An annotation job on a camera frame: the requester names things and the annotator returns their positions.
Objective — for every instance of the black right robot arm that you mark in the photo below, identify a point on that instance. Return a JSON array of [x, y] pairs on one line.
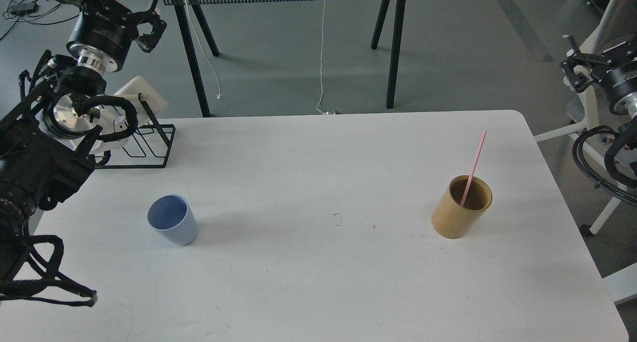
[[625, 139]]

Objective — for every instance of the white ceramic mug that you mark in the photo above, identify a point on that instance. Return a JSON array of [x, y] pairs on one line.
[[111, 122]]

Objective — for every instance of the blue plastic cup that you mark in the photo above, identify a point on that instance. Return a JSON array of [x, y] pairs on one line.
[[172, 217]]

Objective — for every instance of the white office chair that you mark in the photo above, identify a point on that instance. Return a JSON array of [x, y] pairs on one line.
[[617, 25]]

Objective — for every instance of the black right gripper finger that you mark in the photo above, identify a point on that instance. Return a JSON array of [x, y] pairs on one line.
[[579, 82], [584, 50]]

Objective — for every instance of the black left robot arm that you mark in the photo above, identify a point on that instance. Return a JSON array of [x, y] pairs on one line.
[[47, 141]]

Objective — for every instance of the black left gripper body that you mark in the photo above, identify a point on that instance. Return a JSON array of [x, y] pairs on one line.
[[105, 29]]

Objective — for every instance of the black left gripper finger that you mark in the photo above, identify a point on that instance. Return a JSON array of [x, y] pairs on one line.
[[149, 16], [148, 41]]

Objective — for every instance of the bamboo cylinder holder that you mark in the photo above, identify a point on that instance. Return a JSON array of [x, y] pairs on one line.
[[453, 217]]

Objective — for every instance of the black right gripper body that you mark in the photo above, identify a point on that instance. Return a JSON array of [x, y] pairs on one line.
[[614, 72]]

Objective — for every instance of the pink chopstick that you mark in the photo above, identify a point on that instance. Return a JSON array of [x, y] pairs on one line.
[[473, 169]]

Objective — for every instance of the white square plate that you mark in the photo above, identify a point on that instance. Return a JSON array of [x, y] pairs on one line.
[[139, 90]]

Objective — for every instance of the black wire dish rack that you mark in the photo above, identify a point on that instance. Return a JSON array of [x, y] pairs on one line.
[[149, 146]]

